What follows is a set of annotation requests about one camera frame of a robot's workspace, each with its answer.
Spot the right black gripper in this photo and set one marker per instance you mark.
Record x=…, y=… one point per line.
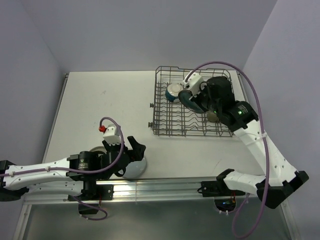
x=196, y=99

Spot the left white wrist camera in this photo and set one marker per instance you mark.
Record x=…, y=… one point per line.
x=111, y=134

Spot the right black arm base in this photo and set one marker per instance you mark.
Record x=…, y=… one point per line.
x=224, y=198

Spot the teal ceramic plate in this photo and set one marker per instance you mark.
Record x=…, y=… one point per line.
x=187, y=100

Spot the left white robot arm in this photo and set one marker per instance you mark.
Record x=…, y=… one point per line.
x=75, y=175

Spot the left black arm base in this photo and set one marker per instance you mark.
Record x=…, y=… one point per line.
x=90, y=201

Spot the beige ceramic plate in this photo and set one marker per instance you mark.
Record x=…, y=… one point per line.
x=99, y=149

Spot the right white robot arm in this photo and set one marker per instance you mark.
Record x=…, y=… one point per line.
x=279, y=180

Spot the olive ceramic mug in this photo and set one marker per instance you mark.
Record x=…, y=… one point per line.
x=212, y=117

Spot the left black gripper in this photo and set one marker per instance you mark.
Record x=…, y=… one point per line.
x=137, y=149

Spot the aluminium mounting rail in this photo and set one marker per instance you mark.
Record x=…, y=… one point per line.
x=158, y=189

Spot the teal white ceramic bowl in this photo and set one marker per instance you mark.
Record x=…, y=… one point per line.
x=172, y=92

